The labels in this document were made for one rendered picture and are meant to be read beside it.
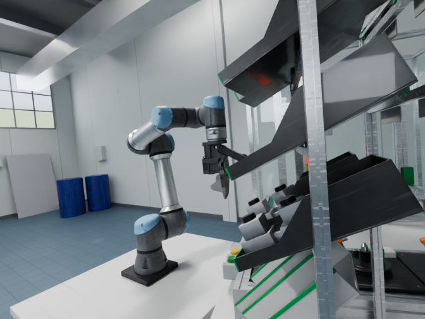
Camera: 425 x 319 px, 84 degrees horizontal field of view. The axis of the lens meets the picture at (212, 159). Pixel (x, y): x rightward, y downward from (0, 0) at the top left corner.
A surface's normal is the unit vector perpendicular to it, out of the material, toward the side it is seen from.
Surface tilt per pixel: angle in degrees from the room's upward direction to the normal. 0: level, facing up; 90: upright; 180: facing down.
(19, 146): 90
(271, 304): 90
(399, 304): 90
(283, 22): 90
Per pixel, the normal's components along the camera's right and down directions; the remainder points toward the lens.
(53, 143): 0.81, -0.04
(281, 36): -0.43, 0.07
